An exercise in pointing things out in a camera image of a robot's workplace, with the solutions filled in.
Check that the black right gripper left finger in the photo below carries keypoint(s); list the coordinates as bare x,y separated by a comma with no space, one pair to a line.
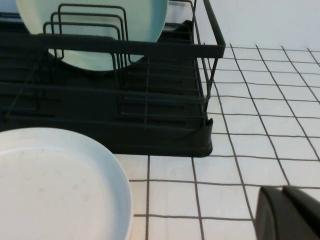
265,215

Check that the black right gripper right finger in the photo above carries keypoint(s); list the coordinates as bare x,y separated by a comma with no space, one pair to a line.
297,217

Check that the white round plate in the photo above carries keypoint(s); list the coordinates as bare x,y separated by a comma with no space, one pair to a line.
50,187

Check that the pale pink round plate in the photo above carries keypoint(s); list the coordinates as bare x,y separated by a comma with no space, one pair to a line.
131,235

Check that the pale green round plate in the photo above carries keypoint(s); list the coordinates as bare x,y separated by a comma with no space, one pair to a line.
145,20

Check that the black plastic drip tray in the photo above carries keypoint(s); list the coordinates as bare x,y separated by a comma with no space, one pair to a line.
150,147

